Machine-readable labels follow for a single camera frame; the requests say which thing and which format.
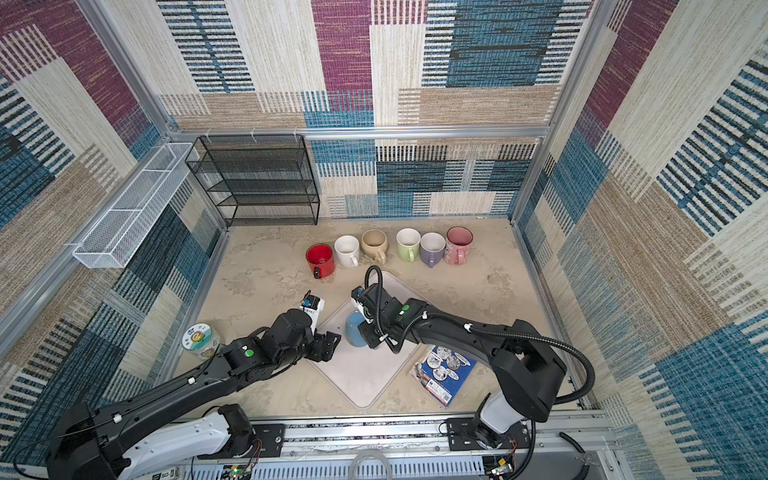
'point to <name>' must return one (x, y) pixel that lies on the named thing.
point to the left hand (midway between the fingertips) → (330, 331)
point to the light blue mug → (353, 333)
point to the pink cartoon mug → (457, 248)
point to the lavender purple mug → (432, 246)
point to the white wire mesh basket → (108, 244)
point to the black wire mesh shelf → (256, 180)
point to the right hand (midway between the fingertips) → (372, 332)
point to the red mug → (321, 260)
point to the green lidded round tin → (200, 339)
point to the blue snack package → (441, 372)
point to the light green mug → (408, 240)
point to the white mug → (347, 251)
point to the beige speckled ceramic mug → (375, 245)
